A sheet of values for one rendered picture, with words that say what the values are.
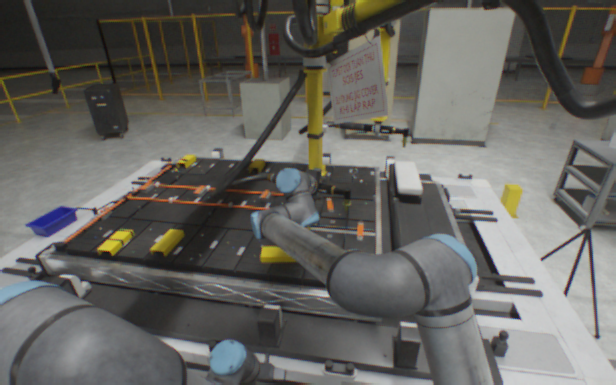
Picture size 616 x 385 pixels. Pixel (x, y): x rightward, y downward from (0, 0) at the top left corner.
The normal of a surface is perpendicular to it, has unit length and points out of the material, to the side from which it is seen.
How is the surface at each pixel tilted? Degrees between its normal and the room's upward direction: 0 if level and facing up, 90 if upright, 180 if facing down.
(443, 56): 90
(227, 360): 19
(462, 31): 90
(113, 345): 38
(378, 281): 43
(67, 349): 27
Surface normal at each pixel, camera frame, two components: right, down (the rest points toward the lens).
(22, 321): -0.12, -0.74
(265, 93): -0.18, 0.47
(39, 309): 0.01, -0.91
